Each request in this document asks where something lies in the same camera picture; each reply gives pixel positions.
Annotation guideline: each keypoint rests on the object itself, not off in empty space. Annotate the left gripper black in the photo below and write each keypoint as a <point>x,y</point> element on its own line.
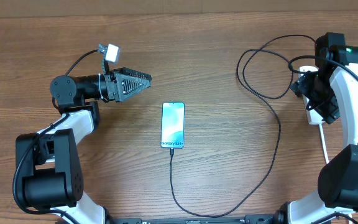
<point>119,85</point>

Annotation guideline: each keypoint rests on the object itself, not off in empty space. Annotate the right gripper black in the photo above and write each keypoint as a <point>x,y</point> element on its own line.
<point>329,111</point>

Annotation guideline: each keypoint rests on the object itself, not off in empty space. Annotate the blue Galaxy smartphone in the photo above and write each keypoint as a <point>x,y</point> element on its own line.
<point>173,123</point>

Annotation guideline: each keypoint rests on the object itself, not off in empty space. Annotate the white power strip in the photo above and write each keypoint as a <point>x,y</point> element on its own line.
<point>313,117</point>

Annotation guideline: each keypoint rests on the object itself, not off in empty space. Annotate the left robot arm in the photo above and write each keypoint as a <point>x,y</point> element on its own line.
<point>48,177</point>

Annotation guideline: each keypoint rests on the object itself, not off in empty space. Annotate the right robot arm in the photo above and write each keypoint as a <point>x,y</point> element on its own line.
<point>337,191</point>

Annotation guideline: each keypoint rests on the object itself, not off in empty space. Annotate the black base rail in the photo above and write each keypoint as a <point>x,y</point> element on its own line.
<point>248,219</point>

